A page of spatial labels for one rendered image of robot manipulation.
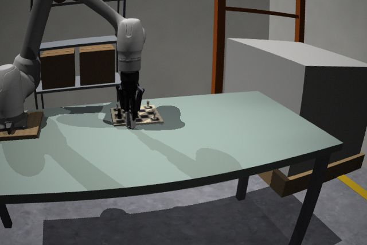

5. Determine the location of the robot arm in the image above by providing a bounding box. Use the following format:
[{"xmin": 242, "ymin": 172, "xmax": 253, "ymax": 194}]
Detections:
[{"xmin": 0, "ymin": 0, "xmax": 146, "ymax": 133}]

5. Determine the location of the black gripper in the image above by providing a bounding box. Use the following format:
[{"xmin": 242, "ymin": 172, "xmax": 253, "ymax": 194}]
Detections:
[{"xmin": 116, "ymin": 71, "xmax": 145, "ymax": 129}]

